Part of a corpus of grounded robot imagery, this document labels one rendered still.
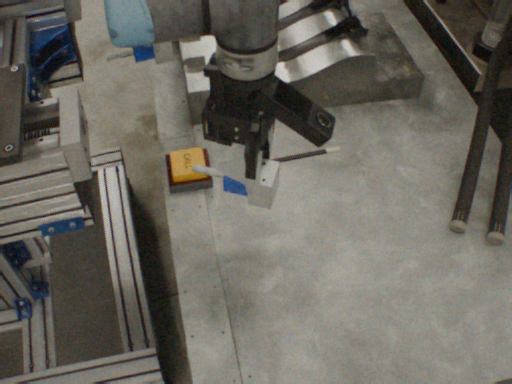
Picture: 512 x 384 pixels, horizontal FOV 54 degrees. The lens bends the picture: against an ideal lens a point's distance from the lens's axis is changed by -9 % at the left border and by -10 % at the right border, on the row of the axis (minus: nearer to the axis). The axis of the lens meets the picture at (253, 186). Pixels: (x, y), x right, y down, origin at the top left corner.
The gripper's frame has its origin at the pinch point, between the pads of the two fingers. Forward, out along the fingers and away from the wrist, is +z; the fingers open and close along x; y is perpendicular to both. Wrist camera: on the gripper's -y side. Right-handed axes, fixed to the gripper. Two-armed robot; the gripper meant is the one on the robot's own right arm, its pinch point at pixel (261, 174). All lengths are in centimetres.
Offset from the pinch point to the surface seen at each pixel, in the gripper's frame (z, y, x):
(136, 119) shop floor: 95, 80, -92
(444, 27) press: 17, -29, -79
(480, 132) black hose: 7.4, -35.9, -28.8
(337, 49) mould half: 2.2, -4.9, -37.4
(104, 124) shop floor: 95, 93, -85
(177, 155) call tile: 11.4, 18.3, -9.2
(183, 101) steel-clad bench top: 15.0, 24.6, -26.8
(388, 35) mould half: 9, -14, -57
